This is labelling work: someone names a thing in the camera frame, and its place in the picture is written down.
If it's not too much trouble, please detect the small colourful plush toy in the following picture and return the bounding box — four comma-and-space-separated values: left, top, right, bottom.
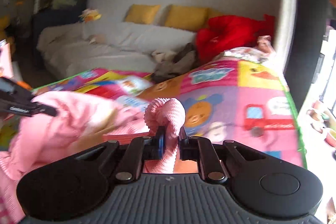
79, 9, 101, 23

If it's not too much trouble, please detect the colourful cartoon play blanket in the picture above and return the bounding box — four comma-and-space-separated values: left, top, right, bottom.
0, 57, 308, 169

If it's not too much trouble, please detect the floral white pink cloth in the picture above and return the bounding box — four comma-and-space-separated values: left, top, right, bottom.
212, 36, 275, 64

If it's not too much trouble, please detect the yellow cushion left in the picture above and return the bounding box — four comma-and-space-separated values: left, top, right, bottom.
125, 4, 161, 24

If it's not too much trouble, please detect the grey sofa with cover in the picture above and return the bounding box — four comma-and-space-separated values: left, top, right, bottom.
37, 22, 196, 78

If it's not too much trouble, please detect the pink corduroy child's dress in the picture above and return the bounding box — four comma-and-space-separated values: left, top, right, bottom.
1, 92, 186, 223

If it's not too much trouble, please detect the red plush blanket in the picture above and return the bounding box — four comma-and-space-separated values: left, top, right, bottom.
195, 14, 276, 64

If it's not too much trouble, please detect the dark shelf cabinet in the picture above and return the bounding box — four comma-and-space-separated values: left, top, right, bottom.
30, 0, 87, 68

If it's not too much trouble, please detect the small beige plush toy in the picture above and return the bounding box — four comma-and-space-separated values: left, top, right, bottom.
87, 34, 106, 44

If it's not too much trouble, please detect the grey brown clothes pile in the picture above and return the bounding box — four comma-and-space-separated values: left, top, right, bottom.
151, 43, 199, 84

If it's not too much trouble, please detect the yellow cushion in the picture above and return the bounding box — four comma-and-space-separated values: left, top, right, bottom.
125, 4, 161, 24
164, 5, 208, 32
205, 8, 224, 28

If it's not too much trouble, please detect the yellow cushion middle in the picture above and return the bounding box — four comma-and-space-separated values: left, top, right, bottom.
164, 5, 208, 32

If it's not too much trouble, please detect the yellow cushion right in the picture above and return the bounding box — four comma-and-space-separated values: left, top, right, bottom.
205, 8, 224, 28

